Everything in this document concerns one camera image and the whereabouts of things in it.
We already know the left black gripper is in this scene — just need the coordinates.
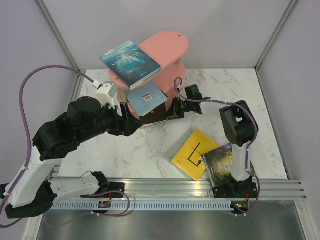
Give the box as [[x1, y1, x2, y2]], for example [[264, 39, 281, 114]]
[[77, 100, 143, 144]]

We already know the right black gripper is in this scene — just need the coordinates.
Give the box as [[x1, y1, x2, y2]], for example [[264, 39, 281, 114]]
[[164, 97, 193, 121]]

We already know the black Moon and Sixpence book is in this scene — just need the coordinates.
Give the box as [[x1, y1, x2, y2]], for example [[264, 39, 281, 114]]
[[139, 103, 167, 125]]

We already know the light blue thin book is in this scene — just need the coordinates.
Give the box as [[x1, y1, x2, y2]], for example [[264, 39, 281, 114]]
[[124, 81, 168, 117]]

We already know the blue 20000 Leagues book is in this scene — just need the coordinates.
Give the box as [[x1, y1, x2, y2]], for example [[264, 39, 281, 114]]
[[100, 40, 162, 90]]

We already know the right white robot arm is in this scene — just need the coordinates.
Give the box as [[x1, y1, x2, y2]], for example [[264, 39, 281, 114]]
[[164, 84, 259, 197]]

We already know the yellow Little Prince book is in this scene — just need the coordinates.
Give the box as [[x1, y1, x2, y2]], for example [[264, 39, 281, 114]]
[[171, 129, 221, 181]]

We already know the purple book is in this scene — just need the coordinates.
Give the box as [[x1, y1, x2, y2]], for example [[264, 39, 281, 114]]
[[216, 142, 232, 152]]

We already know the pink three-tier shelf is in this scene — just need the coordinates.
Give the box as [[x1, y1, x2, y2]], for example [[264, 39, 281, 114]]
[[109, 31, 189, 120]]

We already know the green fantasy cover book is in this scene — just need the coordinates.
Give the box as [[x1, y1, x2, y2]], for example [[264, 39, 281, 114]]
[[201, 144, 256, 187]]

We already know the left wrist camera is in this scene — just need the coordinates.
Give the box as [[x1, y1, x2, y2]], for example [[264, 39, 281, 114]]
[[91, 80, 118, 108]]

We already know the aluminium rail base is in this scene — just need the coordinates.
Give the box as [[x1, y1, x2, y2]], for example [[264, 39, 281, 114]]
[[108, 178, 307, 201]]

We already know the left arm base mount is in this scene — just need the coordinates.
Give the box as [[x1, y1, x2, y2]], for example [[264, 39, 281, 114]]
[[91, 182, 126, 208]]

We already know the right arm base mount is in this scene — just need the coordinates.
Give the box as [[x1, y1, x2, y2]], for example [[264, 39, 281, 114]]
[[210, 179, 259, 215]]

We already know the white slotted cable duct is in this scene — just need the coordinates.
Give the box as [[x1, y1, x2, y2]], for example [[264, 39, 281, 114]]
[[51, 199, 245, 211]]

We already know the aluminium frame post left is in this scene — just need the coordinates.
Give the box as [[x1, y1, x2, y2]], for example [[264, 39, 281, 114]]
[[33, 0, 80, 70]]

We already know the aluminium frame post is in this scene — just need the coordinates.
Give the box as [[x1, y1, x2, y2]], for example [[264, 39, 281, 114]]
[[33, 0, 80, 70], [253, 0, 301, 71]]

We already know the aluminium frame post right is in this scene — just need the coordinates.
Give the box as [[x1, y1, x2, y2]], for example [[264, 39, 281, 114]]
[[253, 0, 301, 71]]

